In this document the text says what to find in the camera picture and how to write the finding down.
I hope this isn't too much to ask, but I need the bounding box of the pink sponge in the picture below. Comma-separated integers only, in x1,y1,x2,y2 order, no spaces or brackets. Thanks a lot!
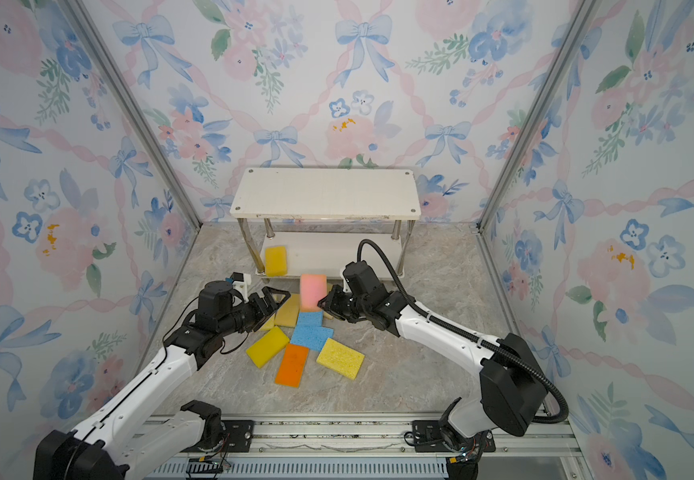
300,274,329,312

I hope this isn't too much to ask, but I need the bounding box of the blue sponge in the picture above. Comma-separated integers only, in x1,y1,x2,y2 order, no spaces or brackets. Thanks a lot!
291,326,334,352
297,311,324,327

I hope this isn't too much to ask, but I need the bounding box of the yellow porous sponge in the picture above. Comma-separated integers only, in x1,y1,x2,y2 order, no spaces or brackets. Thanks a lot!
317,338,365,380

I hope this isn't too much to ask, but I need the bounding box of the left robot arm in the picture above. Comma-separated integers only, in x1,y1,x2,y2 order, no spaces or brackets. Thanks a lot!
33,278,291,479

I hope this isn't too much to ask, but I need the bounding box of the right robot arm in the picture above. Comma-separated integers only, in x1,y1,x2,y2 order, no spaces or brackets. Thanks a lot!
318,261,549,452

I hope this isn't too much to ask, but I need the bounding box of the white two-tier shelf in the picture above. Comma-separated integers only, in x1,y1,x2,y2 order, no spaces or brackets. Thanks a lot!
231,167,422,279

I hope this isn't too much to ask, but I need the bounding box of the pale yellow sponge far left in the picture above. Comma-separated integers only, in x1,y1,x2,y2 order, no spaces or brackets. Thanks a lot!
259,315,276,331

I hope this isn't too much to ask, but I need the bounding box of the bright yellow sponge left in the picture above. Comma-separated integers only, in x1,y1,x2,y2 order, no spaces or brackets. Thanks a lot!
246,326,290,368

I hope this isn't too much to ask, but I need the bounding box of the tan yellow sponge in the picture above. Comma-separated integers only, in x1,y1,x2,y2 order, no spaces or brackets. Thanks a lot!
274,294,300,328

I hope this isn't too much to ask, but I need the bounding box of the orange sponge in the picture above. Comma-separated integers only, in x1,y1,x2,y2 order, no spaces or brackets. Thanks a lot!
275,343,310,388

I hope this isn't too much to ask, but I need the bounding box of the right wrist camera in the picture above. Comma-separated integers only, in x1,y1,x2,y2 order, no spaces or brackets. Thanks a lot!
340,270,351,292

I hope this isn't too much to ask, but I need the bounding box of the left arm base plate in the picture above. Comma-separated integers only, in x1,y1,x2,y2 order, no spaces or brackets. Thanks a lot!
183,419,255,454

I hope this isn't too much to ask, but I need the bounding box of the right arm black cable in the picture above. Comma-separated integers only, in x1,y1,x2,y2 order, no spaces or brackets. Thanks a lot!
357,238,570,426

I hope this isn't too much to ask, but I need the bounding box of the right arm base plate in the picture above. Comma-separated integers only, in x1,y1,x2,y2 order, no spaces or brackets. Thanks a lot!
403,420,496,455

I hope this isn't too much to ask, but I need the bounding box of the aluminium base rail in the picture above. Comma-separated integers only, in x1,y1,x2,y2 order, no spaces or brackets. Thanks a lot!
140,412,592,479

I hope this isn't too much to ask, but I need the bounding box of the left aluminium corner post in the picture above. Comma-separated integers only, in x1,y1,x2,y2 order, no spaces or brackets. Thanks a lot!
58,0,202,230

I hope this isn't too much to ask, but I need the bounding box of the aluminium corner post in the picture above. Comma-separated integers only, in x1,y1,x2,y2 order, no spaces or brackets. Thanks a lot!
58,0,202,230
477,0,600,235

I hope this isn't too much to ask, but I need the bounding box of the right aluminium corner post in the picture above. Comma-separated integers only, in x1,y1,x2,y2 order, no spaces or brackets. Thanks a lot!
477,0,600,235

